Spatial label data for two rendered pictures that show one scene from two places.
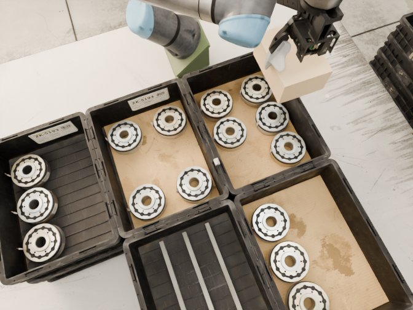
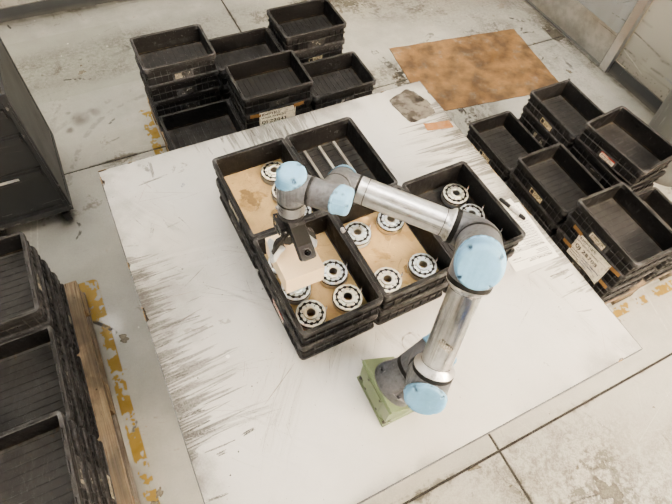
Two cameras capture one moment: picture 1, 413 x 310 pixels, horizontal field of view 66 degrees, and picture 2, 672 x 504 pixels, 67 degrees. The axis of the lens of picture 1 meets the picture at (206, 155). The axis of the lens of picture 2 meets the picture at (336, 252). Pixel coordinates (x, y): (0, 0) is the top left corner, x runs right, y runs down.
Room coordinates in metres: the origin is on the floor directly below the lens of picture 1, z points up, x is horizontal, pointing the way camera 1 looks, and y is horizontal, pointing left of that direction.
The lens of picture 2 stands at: (1.26, -0.33, 2.38)
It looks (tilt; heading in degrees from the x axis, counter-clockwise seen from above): 57 degrees down; 163
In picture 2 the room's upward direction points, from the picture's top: 7 degrees clockwise
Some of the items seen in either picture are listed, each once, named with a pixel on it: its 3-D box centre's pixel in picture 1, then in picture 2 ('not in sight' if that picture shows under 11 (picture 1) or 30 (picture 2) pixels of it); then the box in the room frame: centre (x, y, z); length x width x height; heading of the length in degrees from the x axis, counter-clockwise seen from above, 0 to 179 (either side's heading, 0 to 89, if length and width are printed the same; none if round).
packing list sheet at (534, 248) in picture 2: not in sight; (516, 233); (0.23, 0.74, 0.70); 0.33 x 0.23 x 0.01; 16
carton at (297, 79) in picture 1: (290, 61); (294, 259); (0.47, -0.22, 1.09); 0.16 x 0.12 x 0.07; 16
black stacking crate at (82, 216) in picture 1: (57, 195); (458, 219); (0.24, 0.43, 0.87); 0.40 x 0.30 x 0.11; 17
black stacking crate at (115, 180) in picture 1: (157, 158); (390, 246); (0.33, 0.15, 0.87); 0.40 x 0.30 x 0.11; 17
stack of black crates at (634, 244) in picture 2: not in sight; (605, 248); (0.17, 1.37, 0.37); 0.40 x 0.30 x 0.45; 16
